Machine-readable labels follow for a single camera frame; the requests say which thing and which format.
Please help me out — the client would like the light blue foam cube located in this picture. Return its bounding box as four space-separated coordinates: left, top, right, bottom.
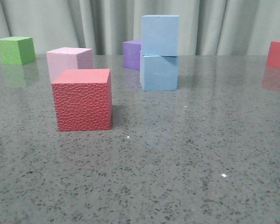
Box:
141 15 180 56
140 55 179 91

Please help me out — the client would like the large red foam cube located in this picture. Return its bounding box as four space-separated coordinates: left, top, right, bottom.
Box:
51 69 112 131

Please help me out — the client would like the purple foam cube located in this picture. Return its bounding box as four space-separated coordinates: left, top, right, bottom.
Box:
123 40 141 70

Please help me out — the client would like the pink foam cube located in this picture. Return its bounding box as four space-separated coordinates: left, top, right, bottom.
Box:
46 47 93 82

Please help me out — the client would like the grey-green curtain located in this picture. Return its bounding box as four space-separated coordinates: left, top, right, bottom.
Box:
0 0 280 56

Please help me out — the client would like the green foam cube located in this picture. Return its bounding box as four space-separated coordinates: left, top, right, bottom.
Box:
0 36 36 65

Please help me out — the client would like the red foam cube far right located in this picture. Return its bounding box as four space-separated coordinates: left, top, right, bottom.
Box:
266 39 280 68

